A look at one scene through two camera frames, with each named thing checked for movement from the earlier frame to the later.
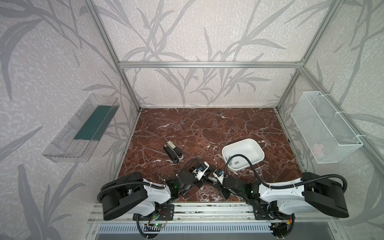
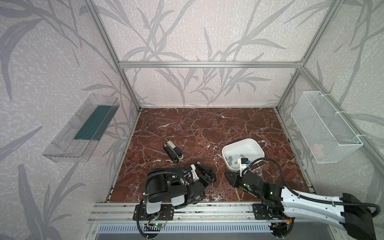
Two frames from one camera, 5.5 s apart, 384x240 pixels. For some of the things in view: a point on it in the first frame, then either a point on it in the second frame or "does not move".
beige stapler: x=177 y=152 does not move
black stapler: x=172 y=156 does not move
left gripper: x=201 y=177 to x=201 y=176
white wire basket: x=327 y=137 does not move
